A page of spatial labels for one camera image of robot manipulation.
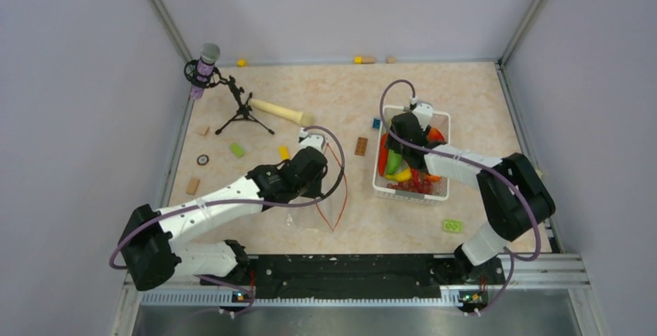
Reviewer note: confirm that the green toy cucumber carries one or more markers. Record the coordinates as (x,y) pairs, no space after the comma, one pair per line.
(394,161)

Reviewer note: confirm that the black microphone tripod stand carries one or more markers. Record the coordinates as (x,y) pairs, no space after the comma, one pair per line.
(244,110)

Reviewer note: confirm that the small beige wooden piece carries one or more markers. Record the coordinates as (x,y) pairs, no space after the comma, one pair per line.
(203,131)

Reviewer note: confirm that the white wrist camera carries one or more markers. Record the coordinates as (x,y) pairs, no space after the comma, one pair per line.
(423,112)
(312,140)

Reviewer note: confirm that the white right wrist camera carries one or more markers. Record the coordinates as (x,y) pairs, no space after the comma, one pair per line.
(423,112)

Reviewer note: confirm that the wooden rolling pin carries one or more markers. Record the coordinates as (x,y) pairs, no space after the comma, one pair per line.
(298,117)

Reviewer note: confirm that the white perforated plastic basket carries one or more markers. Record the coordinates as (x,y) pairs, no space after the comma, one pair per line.
(379,184)

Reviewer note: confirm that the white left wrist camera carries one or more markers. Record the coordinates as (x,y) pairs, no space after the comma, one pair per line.
(312,140)

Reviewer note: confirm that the brown toy brick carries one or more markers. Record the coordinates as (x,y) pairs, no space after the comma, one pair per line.
(361,146)

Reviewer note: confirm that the purple grey microphone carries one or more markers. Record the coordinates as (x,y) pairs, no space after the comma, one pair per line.
(200,72)

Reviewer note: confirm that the red toy chili pepper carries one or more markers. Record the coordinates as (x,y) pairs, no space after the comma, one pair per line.
(415,176)

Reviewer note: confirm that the green two-stud brick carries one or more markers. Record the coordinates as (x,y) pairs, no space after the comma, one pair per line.
(452,226)

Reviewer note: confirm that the tan wooden block left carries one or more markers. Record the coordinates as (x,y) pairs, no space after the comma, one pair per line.
(192,186)

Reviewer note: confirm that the yellow toy banana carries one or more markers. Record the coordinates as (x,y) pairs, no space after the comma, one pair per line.
(400,177)

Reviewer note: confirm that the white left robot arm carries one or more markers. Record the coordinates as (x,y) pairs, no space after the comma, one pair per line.
(154,243)

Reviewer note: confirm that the orange toy carrot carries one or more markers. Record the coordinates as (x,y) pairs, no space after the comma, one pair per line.
(382,155)

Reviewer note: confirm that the red toy grapes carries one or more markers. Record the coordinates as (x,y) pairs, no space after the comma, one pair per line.
(412,186)

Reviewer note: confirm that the small green block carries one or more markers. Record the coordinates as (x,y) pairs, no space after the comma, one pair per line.
(237,150)

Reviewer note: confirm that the yellow and wood peg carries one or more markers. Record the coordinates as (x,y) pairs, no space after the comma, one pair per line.
(364,60)

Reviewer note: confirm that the yellow toy cylinder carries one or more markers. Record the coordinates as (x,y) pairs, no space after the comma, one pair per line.
(284,153)

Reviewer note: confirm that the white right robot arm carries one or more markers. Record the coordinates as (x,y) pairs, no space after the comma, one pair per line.
(515,199)

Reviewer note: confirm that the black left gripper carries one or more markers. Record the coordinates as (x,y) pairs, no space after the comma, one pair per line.
(316,191)

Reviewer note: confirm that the clear zip bag orange zipper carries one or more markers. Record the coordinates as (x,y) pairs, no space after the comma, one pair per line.
(325,216)

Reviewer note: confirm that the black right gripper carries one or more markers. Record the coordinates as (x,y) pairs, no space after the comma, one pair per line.
(393,135)

